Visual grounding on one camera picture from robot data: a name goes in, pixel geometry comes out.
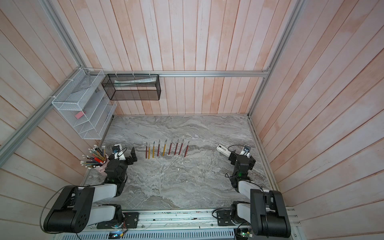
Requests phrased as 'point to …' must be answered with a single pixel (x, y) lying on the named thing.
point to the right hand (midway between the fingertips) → (243, 151)
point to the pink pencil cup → (102, 168)
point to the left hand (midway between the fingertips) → (127, 149)
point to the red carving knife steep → (176, 147)
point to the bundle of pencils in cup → (98, 157)
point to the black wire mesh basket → (132, 87)
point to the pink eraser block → (79, 115)
